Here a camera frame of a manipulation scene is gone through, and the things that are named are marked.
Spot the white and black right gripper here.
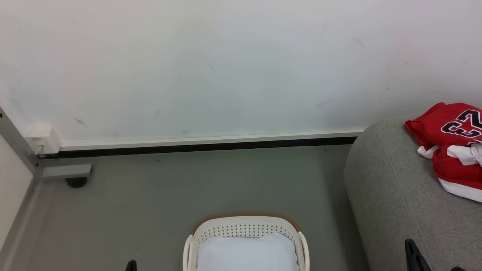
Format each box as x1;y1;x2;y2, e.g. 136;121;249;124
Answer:
404;239;467;271

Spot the red and white jersey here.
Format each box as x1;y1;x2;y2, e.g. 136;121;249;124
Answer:
404;102;482;203

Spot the grey fabric sofa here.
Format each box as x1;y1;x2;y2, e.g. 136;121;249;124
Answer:
343;117;482;271

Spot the white cushion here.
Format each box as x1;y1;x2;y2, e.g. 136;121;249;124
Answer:
197;232;300;271

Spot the cream plastic laundry basket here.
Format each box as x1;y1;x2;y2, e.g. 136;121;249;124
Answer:
183;212;310;271

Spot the black baseboard strip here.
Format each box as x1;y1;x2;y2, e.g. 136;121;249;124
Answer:
38;137;358;159

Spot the white cable trunking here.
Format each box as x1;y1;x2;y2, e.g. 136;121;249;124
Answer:
59;129;366;151

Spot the white wall socket box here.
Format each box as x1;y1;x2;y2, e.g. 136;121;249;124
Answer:
24;123;61;155

